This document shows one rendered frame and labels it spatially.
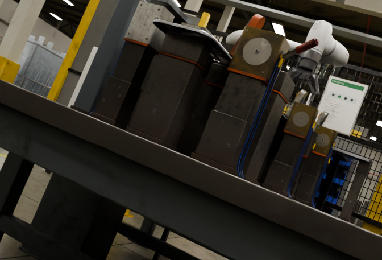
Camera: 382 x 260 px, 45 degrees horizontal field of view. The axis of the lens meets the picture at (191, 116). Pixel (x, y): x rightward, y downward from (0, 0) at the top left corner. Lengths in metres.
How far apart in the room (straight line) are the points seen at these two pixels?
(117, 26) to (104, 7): 3.41
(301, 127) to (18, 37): 8.15
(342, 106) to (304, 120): 1.03
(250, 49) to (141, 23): 0.34
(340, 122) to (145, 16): 1.67
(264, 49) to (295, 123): 0.66
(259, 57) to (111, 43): 0.54
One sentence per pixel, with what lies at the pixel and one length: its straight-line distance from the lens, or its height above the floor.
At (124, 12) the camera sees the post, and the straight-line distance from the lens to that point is 1.53.
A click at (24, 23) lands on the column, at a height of 1.84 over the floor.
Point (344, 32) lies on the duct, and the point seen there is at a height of 4.96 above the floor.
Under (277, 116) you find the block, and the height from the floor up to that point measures 0.91.
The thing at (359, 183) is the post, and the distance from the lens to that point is 2.28.
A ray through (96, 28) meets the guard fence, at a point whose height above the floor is 1.54.
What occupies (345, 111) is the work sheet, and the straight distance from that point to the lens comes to 2.78.
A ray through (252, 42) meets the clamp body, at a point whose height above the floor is 1.02.
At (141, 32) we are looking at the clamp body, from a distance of 1.33.
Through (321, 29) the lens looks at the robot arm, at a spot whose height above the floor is 1.49.
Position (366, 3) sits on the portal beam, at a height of 3.37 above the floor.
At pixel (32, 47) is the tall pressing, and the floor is 1.69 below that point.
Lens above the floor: 0.70
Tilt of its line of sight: 5 degrees up
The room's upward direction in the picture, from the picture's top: 22 degrees clockwise
